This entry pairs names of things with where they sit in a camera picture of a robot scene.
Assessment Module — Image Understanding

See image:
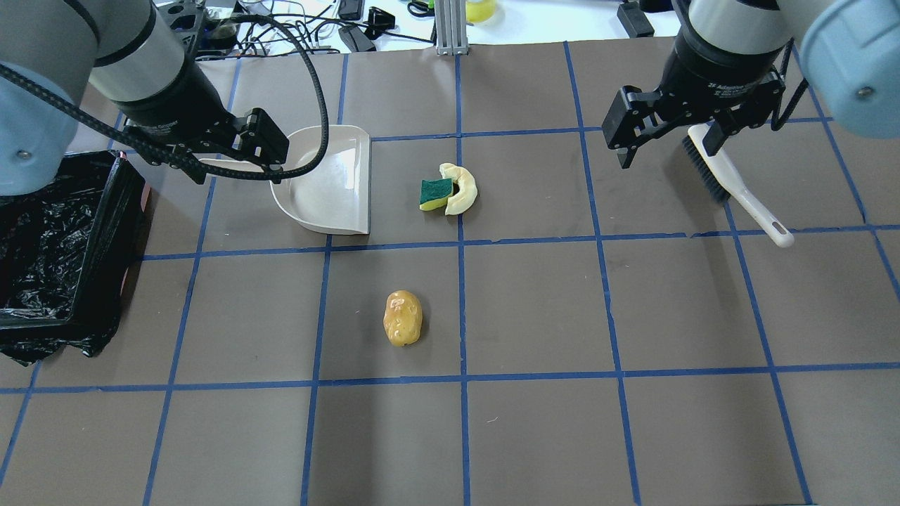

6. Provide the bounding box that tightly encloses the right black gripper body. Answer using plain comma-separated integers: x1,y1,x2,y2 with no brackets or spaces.
602,32,787,150

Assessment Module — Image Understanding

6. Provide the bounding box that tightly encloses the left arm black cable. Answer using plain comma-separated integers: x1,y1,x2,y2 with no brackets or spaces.
0,14,331,182

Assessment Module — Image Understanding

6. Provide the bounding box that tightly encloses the green yellow sponge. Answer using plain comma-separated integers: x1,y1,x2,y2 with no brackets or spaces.
419,179,454,212

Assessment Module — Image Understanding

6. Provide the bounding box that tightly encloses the black lined trash bin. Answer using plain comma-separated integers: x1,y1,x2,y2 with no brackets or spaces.
1,150,147,366

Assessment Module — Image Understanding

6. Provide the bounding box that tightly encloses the yellow curved bread piece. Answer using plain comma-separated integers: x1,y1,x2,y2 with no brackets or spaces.
438,163,478,216

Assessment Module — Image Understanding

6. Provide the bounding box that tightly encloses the beige plastic dustpan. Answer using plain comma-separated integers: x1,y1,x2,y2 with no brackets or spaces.
199,125,372,236

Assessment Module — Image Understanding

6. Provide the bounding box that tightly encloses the yellow toy potato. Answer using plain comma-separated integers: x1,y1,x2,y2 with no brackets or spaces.
382,290,424,348

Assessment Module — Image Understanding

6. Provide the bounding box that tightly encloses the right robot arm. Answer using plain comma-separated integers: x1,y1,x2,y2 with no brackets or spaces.
602,1,899,169

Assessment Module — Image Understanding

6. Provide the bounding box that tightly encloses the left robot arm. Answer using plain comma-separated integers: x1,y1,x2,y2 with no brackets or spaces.
1,1,288,196

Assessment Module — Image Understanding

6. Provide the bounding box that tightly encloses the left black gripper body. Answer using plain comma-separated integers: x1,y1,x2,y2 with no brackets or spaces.
112,55,289,166

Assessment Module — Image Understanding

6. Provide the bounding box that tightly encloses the white hand brush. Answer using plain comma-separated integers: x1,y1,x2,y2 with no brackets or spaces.
682,124,795,249

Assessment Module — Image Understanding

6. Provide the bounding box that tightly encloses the aluminium frame post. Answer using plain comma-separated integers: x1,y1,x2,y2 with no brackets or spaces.
434,0,470,56

